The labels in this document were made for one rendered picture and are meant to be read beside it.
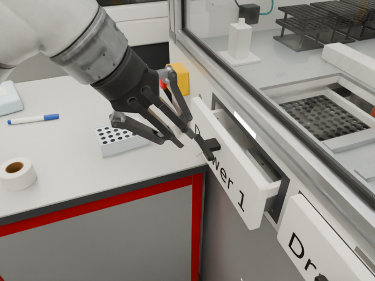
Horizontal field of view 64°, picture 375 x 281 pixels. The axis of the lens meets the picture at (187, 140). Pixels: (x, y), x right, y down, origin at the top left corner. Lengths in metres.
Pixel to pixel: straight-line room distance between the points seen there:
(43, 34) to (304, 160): 0.36
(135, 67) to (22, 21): 0.14
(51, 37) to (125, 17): 0.90
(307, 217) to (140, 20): 1.02
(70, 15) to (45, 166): 0.51
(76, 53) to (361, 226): 0.38
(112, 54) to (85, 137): 0.51
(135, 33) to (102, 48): 0.91
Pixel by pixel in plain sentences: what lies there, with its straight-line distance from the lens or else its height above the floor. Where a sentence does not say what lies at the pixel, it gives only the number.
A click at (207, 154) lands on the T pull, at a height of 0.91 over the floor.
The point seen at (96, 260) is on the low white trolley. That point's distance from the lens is 0.94.
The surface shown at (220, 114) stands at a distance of 0.69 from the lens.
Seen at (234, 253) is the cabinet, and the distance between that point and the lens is 0.84.
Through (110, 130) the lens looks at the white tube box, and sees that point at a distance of 0.82.
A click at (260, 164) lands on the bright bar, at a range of 0.63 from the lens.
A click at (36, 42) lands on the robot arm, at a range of 0.37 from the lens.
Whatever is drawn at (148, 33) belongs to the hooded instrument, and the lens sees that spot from 1.30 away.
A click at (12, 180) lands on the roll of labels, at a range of 0.76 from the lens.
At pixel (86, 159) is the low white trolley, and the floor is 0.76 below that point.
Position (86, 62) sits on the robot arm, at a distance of 0.38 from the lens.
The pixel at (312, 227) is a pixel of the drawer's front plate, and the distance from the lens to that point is 0.46.
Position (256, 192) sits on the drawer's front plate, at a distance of 0.48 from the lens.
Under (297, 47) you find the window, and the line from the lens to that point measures 0.45.
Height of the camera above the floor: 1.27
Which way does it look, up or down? 38 degrees down
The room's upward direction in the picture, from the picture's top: straight up
